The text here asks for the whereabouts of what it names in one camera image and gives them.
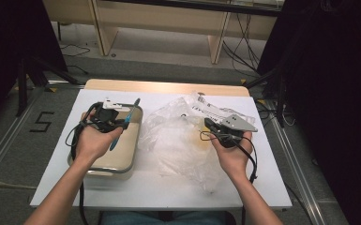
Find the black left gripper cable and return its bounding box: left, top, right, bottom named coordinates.
left=65, top=102, right=97, bottom=225

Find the wooden table with white top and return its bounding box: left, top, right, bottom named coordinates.
left=30, top=78, right=293, bottom=211

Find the metal tray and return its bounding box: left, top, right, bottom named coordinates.
left=67, top=102, right=144, bottom=181

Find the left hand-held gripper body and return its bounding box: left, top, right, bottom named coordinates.
left=86, top=97, right=131, bottom=134

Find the white plastic bag yellow smiley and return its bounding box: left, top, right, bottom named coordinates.
left=138, top=91, right=258, bottom=193

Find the long wooden desk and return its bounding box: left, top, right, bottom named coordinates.
left=41, top=0, right=286, bottom=66

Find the black metal stand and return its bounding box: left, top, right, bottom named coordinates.
left=243, top=66, right=289, bottom=128
left=14, top=56, right=80, bottom=118

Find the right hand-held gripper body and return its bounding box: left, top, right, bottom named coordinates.
left=214, top=113, right=259, bottom=149

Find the blue and grey toothbrush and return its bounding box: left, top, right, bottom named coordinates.
left=109, top=97, right=142, bottom=152

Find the black floor cable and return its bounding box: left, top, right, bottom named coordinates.
left=59, top=42, right=92, bottom=76

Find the person's right hand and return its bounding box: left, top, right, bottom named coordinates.
left=210, top=130, right=255, bottom=184

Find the person's left hand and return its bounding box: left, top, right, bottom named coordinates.
left=74, top=109, right=125, bottom=167

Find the black curtain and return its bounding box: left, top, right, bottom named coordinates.
left=256, top=0, right=361, bottom=225
left=0, top=0, right=69, bottom=140

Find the bundle of black desk cables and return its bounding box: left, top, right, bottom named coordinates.
left=220, top=12, right=265, bottom=77

